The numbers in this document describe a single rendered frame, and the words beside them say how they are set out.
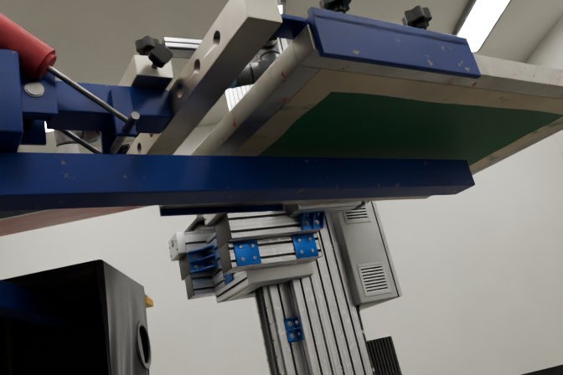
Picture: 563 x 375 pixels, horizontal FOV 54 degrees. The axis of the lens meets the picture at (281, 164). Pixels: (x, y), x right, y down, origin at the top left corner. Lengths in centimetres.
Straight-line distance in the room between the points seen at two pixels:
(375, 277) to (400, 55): 157
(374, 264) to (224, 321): 295
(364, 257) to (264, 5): 167
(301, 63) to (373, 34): 11
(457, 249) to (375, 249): 315
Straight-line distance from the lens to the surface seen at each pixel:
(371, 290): 223
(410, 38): 81
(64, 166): 78
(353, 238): 225
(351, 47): 72
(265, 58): 192
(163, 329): 513
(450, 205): 550
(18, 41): 80
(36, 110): 79
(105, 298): 145
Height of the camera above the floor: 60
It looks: 20 degrees up
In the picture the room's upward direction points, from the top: 13 degrees counter-clockwise
